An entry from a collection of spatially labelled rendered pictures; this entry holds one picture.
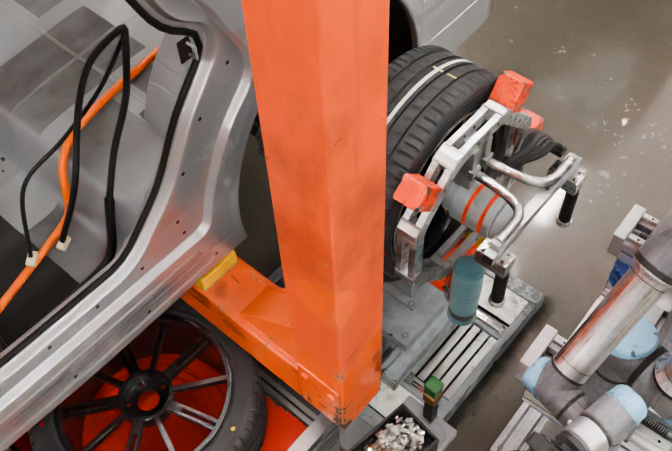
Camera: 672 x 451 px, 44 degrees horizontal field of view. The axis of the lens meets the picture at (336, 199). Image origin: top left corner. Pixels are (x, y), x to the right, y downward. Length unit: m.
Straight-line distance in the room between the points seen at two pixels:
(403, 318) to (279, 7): 1.78
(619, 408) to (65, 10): 1.96
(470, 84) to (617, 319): 0.79
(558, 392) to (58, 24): 1.81
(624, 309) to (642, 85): 2.46
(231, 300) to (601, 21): 2.59
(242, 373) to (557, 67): 2.24
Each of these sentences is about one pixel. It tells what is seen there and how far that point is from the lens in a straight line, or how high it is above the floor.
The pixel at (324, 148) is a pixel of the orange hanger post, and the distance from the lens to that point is 1.32.
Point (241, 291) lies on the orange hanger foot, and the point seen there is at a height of 0.68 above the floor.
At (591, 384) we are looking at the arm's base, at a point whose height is 0.87.
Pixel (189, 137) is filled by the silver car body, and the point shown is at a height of 1.23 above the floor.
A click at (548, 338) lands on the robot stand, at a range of 2.19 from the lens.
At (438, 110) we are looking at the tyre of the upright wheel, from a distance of 2.08.
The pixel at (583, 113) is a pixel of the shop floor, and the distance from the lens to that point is 3.81.
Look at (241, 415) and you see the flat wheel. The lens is 2.37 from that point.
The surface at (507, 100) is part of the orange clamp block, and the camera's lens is 2.21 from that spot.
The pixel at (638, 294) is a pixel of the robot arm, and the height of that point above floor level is 1.34.
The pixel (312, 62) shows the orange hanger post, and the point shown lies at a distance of 1.20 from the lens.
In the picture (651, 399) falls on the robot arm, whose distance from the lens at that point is 1.93.
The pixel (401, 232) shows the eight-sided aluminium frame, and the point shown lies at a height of 0.95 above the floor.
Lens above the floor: 2.66
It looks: 52 degrees down
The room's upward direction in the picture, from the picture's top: 3 degrees counter-clockwise
